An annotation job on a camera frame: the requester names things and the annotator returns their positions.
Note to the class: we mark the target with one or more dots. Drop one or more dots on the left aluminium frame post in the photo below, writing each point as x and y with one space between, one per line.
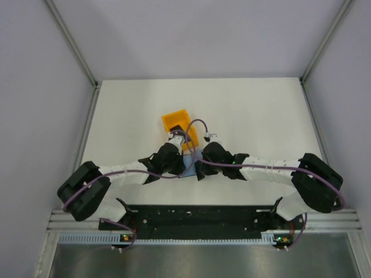
70 41

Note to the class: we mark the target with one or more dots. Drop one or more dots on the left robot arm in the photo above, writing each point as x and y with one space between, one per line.
94 192

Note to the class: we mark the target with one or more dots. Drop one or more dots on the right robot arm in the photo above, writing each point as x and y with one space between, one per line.
316 185

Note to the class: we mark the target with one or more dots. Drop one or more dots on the black card in bin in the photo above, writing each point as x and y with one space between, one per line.
177 129

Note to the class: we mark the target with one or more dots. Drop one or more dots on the yellow plastic bin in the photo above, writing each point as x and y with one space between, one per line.
181 118

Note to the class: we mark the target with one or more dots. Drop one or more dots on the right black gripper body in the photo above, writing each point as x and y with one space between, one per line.
212 170

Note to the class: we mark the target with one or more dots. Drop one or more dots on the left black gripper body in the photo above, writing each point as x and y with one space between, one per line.
175 168

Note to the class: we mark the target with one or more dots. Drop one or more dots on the grey cable duct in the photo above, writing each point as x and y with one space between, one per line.
122 239

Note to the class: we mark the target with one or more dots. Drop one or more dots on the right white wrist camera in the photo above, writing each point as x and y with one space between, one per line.
211 137

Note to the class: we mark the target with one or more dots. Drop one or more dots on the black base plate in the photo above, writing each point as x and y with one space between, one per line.
205 222

